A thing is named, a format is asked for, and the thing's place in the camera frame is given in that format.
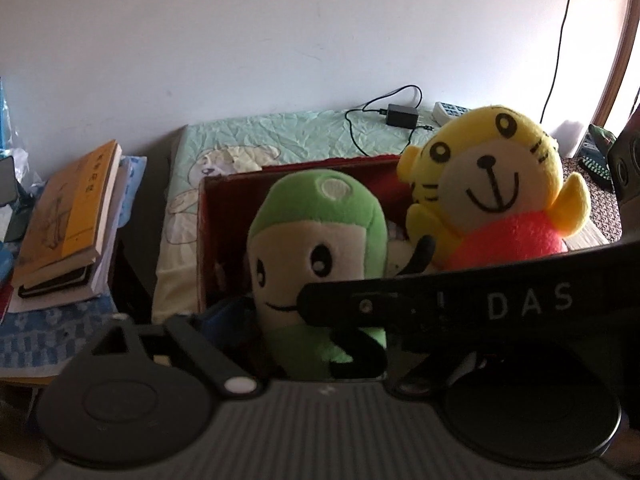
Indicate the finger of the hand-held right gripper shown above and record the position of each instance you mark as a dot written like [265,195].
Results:
[350,305]

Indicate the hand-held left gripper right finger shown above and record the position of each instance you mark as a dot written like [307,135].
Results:
[420,377]

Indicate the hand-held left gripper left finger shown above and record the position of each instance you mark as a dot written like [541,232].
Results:
[220,317]

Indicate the green plush doll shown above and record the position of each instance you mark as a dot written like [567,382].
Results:
[320,230]

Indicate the red cardboard box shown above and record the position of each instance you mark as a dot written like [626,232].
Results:
[225,220]

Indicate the yellow tiger plush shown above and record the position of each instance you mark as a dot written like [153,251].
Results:
[500,200]

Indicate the black white patterned cloth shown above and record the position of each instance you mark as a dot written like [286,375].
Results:
[595,210]

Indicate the stack of books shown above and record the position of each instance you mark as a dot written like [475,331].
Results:
[117,210]

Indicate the green knit cloth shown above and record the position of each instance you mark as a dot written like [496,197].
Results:
[600,155]

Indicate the black notebook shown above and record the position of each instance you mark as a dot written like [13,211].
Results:
[55,282]

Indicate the blue floral cloth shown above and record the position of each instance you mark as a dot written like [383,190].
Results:
[50,330]

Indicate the pale green printed sheet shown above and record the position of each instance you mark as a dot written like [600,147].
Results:
[240,140]

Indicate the black power adapter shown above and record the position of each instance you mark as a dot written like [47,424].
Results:
[401,116]

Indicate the white power strip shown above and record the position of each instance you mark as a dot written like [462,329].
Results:
[450,111]

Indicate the blue plastic bag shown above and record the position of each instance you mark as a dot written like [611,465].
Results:
[4,120]

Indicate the wooden window frame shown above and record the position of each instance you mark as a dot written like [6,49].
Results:
[617,45]

